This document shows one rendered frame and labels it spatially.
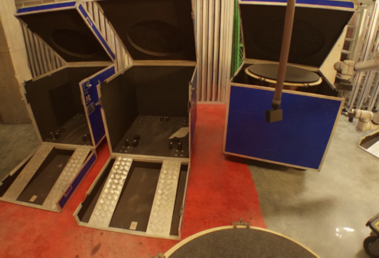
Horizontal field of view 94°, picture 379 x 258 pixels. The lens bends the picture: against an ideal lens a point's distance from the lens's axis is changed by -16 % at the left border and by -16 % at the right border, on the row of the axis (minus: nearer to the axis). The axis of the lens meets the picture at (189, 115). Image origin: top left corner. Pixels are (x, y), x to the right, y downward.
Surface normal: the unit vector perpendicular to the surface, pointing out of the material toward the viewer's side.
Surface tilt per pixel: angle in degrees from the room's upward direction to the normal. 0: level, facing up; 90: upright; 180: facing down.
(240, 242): 0
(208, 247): 0
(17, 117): 90
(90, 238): 0
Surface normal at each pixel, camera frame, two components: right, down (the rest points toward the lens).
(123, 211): 0.00, -0.88
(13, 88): -0.01, 0.44
